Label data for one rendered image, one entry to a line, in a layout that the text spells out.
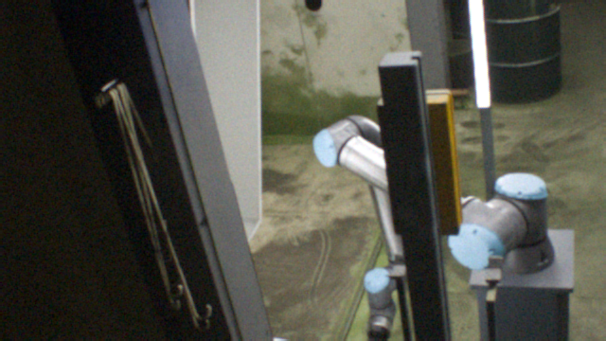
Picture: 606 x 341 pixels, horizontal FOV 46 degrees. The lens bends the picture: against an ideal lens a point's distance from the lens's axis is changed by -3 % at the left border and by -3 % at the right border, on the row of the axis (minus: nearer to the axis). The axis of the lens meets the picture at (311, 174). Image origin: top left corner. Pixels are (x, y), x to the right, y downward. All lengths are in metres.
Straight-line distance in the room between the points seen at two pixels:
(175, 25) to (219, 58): 1.38
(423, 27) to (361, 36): 0.38
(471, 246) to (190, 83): 0.97
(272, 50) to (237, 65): 1.76
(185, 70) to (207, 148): 0.18
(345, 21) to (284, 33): 0.39
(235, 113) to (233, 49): 0.26
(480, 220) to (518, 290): 0.29
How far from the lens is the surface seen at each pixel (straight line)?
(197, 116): 1.50
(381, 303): 2.64
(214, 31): 2.78
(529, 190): 2.17
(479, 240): 2.04
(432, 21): 4.23
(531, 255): 2.27
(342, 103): 4.54
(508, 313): 2.33
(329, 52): 4.43
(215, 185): 1.56
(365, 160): 2.28
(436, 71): 4.33
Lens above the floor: 2.02
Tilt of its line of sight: 27 degrees down
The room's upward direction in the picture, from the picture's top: 11 degrees counter-clockwise
